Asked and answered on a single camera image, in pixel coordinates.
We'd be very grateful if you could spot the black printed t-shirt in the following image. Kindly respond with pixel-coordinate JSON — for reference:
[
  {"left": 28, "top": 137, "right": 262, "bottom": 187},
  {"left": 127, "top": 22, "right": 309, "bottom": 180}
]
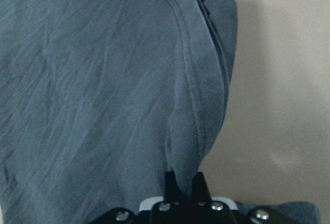
[{"left": 0, "top": 0, "right": 322, "bottom": 224}]

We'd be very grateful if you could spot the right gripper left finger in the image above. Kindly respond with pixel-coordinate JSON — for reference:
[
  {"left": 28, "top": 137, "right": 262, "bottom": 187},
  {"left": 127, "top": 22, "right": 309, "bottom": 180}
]
[{"left": 163, "top": 171, "right": 185, "bottom": 203}]

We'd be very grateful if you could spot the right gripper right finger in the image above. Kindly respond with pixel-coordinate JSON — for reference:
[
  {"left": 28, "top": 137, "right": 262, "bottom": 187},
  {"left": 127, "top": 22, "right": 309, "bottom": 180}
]
[{"left": 191, "top": 172, "right": 211, "bottom": 205}]

